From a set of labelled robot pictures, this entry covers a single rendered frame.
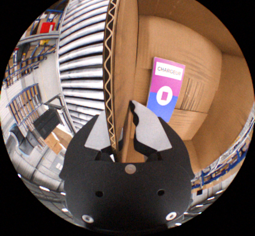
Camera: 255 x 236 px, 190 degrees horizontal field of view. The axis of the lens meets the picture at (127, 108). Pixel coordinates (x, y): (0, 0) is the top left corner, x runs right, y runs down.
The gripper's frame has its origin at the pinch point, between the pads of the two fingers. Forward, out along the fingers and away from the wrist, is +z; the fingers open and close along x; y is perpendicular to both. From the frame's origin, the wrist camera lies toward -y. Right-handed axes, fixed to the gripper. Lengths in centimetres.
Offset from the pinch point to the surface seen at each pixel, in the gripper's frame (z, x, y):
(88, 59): 30.1, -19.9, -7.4
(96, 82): 29.5, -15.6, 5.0
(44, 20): 44, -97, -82
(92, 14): 31, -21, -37
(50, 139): 114, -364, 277
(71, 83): 33.5, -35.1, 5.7
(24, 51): 11, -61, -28
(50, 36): 29, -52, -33
